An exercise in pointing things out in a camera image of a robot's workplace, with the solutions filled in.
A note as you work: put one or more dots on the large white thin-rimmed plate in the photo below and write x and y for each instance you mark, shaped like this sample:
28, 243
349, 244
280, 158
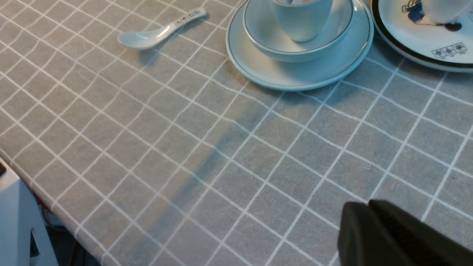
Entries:
332, 66

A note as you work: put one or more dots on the thin-rimmed white bowl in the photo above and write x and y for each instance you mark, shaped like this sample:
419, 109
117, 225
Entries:
266, 35

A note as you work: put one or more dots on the thin-rimmed white cup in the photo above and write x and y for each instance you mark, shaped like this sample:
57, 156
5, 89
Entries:
301, 20

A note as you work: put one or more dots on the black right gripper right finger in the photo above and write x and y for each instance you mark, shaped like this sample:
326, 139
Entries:
422, 244

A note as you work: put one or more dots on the white table frame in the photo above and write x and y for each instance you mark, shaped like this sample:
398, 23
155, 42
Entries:
24, 240

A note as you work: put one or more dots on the white spoon with label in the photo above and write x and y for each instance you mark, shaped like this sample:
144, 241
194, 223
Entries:
149, 39

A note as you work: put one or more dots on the black-rimmed white cup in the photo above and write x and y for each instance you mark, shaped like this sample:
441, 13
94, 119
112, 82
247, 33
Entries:
446, 11

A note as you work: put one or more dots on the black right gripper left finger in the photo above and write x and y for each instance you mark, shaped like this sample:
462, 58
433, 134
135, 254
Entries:
365, 240

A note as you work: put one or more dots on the grey checked tablecloth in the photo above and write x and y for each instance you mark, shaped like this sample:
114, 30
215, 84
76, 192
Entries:
170, 156

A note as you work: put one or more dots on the black-rimmed illustrated plate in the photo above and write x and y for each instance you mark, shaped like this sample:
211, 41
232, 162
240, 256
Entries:
442, 46

